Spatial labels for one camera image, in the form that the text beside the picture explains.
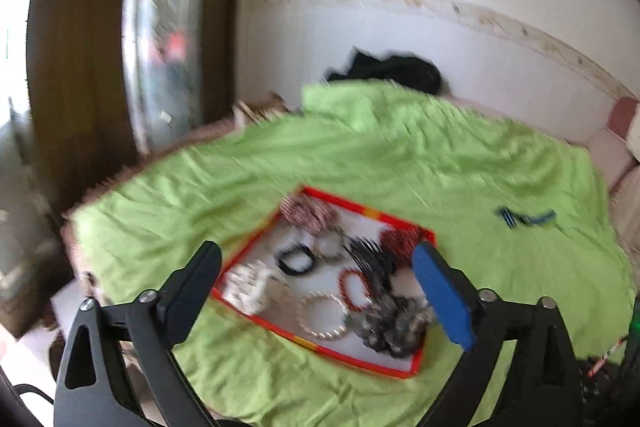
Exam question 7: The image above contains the pink pillow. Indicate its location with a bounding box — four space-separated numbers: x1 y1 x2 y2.
590 97 640 188

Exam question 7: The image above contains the frosted glass window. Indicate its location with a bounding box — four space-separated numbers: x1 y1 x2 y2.
122 0 241 152

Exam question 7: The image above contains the pink white striped scrunchie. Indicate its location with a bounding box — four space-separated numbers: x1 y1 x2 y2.
279 193 338 233

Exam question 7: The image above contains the black claw hair clip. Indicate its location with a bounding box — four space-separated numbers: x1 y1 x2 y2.
345 234 396 293

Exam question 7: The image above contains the white pearl bracelet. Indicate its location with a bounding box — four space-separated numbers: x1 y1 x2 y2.
297 291 353 342

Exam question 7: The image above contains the black cloth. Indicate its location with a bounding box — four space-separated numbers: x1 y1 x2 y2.
325 47 443 95

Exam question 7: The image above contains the black hair tie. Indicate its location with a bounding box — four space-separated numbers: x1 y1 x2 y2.
277 243 317 278

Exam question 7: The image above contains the green bed sheet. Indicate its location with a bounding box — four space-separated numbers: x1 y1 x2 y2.
67 79 633 427

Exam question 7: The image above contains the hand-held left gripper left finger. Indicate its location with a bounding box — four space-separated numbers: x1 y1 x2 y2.
52 241 223 427

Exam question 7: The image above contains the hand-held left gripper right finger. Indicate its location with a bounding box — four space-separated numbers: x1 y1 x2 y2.
412 241 586 427

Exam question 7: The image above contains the grey sheer scrunchie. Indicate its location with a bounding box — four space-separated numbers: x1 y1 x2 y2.
347 292 436 360

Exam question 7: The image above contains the black cable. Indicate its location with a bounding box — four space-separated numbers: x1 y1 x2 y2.
12 383 53 406

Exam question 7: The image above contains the pale bead bracelet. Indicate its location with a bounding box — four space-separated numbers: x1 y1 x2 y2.
314 231 348 264

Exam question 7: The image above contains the white cherry print scrunchie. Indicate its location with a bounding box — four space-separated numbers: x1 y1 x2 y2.
222 259 291 314

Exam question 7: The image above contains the red framed white tray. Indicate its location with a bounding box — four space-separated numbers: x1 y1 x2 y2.
210 186 436 380

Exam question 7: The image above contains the blue striped hair clip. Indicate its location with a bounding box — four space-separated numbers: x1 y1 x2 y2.
495 205 558 230

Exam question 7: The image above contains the red bead bracelet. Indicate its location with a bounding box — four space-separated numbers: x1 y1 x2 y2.
337 268 376 312

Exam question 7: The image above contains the dark red striped scrunchie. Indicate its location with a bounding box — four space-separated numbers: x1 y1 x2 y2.
377 227 426 265

